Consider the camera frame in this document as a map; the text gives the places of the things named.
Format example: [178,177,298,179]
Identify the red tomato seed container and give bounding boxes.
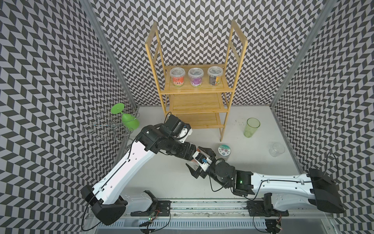
[169,67,186,87]

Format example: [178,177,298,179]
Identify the small purple seed jar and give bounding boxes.
[188,68,204,87]

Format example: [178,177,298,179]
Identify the small clear seed jar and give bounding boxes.
[207,66,223,86]

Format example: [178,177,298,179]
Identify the carrot seed container red label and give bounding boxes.
[193,149,206,164]

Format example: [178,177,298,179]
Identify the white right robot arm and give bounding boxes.
[188,160,345,214]

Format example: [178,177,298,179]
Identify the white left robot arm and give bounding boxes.
[80,124,213,225]

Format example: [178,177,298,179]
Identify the wooden three-tier shelf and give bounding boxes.
[145,20,248,139]

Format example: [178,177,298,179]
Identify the green translucent plastic cup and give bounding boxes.
[243,118,261,138]

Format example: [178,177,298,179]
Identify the green plastic wine glass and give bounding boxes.
[111,103,140,131]

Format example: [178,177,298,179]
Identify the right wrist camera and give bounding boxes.
[193,151,212,172]

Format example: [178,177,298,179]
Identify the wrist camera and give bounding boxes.
[193,151,212,172]
[160,112,192,143]

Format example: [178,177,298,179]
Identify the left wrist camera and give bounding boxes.
[160,112,192,143]

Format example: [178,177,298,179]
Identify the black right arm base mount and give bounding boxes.
[246,193,289,217]

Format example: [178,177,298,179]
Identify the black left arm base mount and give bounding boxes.
[130,190,171,217]

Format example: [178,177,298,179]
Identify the chrome wire glass rack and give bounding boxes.
[83,111,140,145]

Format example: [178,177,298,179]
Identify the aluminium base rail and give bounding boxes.
[85,199,341,234]

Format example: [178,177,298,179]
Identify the left aluminium corner post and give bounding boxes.
[79,0,138,110]

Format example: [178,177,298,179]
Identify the aluminium corner post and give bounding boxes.
[79,0,138,110]
[270,0,338,109]

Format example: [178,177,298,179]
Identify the right aluminium corner post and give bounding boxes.
[270,0,338,109]

